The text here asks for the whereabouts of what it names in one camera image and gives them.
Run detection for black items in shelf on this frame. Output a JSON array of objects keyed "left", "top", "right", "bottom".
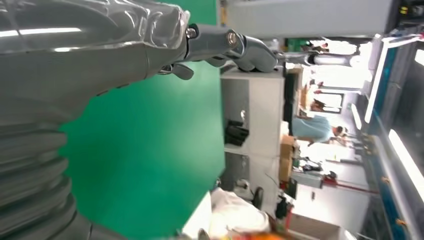
[{"left": 224, "top": 119, "right": 250, "bottom": 148}]

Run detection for white shelf unit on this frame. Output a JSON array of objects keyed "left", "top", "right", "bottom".
[{"left": 219, "top": 68, "right": 286, "bottom": 213}]

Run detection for person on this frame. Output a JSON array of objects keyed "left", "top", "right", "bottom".
[
  {"left": 291, "top": 114, "right": 349, "bottom": 147},
  {"left": 207, "top": 187, "right": 273, "bottom": 237}
]

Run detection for brown cardboard boxes stack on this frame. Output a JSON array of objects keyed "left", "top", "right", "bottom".
[{"left": 278, "top": 135, "right": 296, "bottom": 182}]

